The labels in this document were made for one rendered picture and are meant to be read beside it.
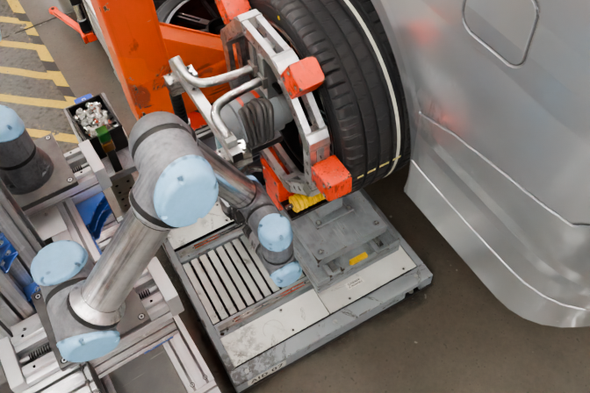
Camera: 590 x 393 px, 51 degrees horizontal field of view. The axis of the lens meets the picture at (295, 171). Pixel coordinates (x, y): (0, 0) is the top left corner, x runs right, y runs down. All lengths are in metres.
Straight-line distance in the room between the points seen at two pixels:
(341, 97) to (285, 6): 0.28
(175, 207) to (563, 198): 0.70
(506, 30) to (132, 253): 0.78
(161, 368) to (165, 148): 1.18
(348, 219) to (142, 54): 0.94
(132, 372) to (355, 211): 0.96
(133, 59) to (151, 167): 1.03
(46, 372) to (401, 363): 1.23
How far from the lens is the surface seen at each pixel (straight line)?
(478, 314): 2.45
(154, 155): 1.09
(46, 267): 1.41
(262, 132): 1.56
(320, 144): 1.60
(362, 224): 2.32
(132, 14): 2.00
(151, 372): 2.16
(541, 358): 2.44
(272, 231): 1.38
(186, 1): 2.88
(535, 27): 1.12
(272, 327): 2.29
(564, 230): 1.29
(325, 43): 1.57
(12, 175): 1.83
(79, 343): 1.31
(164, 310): 1.63
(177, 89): 1.83
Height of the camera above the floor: 2.16
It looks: 52 degrees down
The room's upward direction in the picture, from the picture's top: 4 degrees counter-clockwise
